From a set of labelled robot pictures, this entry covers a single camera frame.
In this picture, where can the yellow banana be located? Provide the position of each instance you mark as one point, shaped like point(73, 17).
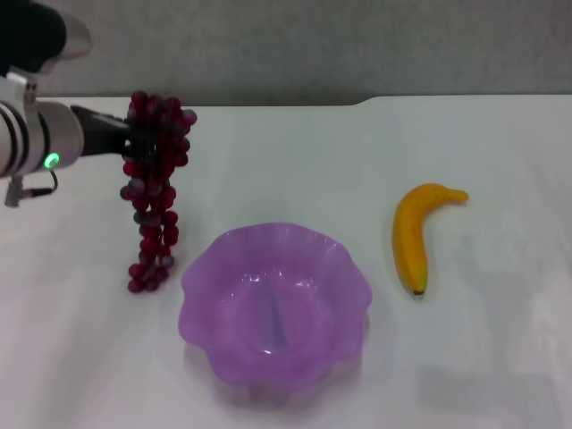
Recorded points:
point(411, 237)

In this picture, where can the dark red grape bunch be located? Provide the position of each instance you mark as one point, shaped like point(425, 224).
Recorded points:
point(156, 187)

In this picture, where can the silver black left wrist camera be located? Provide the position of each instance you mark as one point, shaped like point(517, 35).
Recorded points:
point(36, 31)

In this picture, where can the purple scalloped plastic bowl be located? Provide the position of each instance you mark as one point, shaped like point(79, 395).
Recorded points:
point(275, 308)

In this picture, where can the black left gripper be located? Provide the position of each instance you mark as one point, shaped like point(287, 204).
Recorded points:
point(100, 136)

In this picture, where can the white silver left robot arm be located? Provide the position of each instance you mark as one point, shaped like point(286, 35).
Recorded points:
point(40, 138)

